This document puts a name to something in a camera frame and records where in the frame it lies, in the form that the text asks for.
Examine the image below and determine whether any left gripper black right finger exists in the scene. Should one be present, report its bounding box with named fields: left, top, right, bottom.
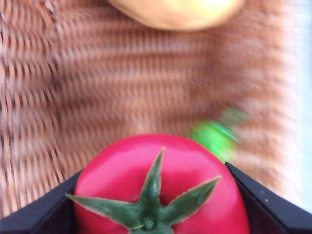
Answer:
left=224, top=162, right=312, bottom=234

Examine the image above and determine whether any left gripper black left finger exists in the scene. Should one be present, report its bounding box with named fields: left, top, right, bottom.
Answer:
left=0, top=169, right=83, bottom=234

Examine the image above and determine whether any red tomato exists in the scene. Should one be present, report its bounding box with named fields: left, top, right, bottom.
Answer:
left=65, top=133, right=251, bottom=234

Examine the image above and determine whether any green chili pepper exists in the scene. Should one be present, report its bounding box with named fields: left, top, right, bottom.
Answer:
left=189, top=107, right=249, bottom=163

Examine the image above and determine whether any brown wicker basket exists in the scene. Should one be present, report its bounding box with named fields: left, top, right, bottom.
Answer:
left=0, top=0, right=305, bottom=220

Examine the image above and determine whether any orange-brown potato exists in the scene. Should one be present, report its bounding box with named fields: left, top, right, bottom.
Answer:
left=107, top=0, right=244, bottom=32

